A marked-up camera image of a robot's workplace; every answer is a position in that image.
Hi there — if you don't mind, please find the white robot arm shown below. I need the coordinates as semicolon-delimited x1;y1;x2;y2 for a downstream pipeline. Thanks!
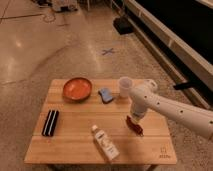
129;79;213;142

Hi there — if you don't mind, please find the orange ceramic bowl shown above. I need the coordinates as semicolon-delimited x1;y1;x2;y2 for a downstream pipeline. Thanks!
62;77;92;102

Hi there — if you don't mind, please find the translucent plastic cup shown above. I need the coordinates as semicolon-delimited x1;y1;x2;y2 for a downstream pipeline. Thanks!
118;77;133;98

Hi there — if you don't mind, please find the blue sponge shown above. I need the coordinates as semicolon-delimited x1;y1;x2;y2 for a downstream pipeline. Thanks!
98;88;114;104

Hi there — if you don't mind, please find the white plastic bottle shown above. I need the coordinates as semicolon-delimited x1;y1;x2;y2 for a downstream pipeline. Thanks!
91;125;119;161

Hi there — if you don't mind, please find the wooden table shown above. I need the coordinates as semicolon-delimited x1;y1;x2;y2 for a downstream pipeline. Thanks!
24;79;177;165

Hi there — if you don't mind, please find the black striped case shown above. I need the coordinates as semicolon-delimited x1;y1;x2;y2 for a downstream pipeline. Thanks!
42;110;59;137

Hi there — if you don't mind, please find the black box on floor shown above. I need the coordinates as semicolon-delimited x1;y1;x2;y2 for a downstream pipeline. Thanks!
113;17;133;35

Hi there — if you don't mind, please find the grey equipment on floor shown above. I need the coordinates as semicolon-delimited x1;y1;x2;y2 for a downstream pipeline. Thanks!
51;0;78;12

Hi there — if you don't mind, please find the black cable on floor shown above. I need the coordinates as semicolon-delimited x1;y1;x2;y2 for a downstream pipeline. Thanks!
0;9;69;28

